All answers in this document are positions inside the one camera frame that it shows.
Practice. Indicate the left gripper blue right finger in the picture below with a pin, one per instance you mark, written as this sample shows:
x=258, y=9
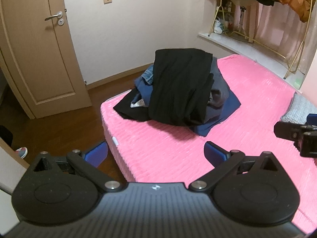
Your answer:
x=215, y=154

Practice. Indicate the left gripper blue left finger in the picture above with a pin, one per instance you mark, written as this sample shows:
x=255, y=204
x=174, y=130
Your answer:
x=96, y=155

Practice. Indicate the black trousers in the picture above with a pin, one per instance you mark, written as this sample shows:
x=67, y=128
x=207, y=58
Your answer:
x=182, y=83

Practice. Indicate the pile of dark clothes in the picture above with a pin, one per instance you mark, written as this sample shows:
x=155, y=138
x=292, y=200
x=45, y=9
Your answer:
x=221, y=105

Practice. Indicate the gold clothes rack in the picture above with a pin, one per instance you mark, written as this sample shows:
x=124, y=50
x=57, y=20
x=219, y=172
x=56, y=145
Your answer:
x=280, y=26

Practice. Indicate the grey knitted pillow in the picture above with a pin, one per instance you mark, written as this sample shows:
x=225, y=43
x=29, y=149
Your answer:
x=298, y=110

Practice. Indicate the pink bed blanket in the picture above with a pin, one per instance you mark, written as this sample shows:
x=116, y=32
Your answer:
x=152, y=152

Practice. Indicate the shoe on floor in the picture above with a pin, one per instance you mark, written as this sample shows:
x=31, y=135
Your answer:
x=22, y=152

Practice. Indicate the wooden door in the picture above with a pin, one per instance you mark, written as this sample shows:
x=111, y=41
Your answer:
x=38, y=57

